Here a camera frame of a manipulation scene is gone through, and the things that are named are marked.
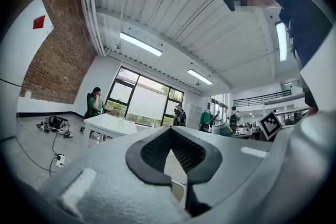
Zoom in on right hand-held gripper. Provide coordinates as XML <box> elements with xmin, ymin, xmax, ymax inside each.
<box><xmin>258</xmin><ymin>111</ymin><xmax>284</xmax><ymax>141</ymax></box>

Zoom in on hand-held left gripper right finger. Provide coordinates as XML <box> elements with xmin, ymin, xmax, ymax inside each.
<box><xmin>172</xmin><ymin>126</ymin><xmax>274</xmax><ymax>218</ymax></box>

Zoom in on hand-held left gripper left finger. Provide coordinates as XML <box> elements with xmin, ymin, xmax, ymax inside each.
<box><xmin>41</xmin><ymin>126</ymin><xmax>190</xmax><ymax>224</ymax></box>

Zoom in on black balcony railing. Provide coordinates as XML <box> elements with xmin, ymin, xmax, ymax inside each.
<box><xmin>233</xmin><ymin>89</ymin><xmax>292</xmax><ymax>108</ymax></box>

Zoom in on green clothes on rack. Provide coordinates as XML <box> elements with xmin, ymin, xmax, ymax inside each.
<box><xmin>199</xmin><ymin>109</ymin><xmax>214</xmax><ymax>131</ymax></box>

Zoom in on white power strip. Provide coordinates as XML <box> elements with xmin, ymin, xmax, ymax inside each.
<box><xmin>54</xmin><ymin>154</ymin><xmax>67</xmax><ymax>169</ymax></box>

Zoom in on white square table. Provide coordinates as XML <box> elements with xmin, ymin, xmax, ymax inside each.
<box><xmin>82</xmin><ymin>113</ymin><xmax>138</xmax><ymax>151</ymax></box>

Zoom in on white lockers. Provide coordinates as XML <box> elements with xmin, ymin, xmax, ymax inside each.
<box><xmin>185</xmin><ymin>103</ymin><xmax>203</xmax><ymax>131</ymax></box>

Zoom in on black office chair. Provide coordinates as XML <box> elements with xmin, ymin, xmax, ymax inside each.
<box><xmin>83</xmin><ymin>93</ymin><xmax>93</xmax><ymax>119</ymax></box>

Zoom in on long ceiling light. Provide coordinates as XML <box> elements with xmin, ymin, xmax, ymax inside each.
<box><xmin>119</xmin><ymin>31</ymin><xmax>163</xmax><ymax>57</ymax></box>
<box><xmin>186</xmin><ymin>68</ymin><xmax>214</xmax><ymax>86</ymax></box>
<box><xmin>275</xmin><ymin>22</ymin><xmax>288</xmax><ymax>62</ymax></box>

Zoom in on large black-framed window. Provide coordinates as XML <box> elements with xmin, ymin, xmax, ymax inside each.
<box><xmin>104</xmin><ymin>66</ymin><xmax>185</xmax><ymax>129</ymax></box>

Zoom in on person's black shirt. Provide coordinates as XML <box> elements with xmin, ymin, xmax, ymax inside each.
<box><xmin>271</xmin><ymin>0</ymin><xmax>333</xmax><ymax>109</ymax></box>

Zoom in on white board with red diamond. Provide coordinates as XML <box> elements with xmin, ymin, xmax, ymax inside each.
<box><xmin>0</xmin><ymin>0</ymin><xmax>55</xmax><ymax>87</ymax></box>

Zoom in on white ceiling pipes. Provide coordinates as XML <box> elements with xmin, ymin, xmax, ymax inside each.
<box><xmin>79</xmin><ymin>0</ymin><xmax>111</xmax><ymax>58</ymax></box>

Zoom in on black power cable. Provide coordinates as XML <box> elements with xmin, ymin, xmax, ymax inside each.
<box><xmin>48</xmin><ymin>131</ymin><xmax>60</xmax><ymax>174</ymax></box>

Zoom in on pile of cables and devices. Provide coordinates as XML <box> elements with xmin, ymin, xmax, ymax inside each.
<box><xmin>36</xmin><ymin>114</ymin><xmax>74</xmax><ymax>140</ymax></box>

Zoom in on black head-worn camera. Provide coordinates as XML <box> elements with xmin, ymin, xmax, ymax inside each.
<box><xmin>220</xmin><ymin>0</ymin><xmax>236</xmax><ymax>12</ymax></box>

